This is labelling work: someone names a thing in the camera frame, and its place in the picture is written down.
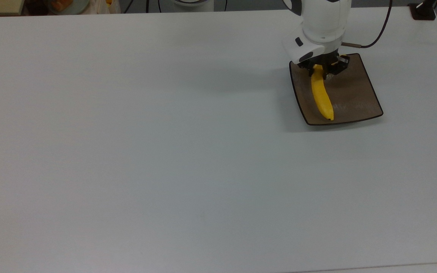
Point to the black stand base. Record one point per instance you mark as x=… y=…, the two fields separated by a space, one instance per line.
x=423 y=11

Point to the brown square ceramic plate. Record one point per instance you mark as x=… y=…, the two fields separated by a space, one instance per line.
x=355 y=94

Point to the yellow banana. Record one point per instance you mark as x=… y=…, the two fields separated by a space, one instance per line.
x=321 y=96

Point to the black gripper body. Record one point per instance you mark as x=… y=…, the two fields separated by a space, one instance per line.
x=326 y=58

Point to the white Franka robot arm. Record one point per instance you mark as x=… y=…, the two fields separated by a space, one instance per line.
x=324 y=19

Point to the pale bowl with orange items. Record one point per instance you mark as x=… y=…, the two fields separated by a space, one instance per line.
x=68 y=5

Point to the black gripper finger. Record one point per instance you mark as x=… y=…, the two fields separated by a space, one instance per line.
x=307 y=65
x=340 y=64

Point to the white plastic bag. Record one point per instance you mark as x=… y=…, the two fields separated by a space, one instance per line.
x=102 y=7

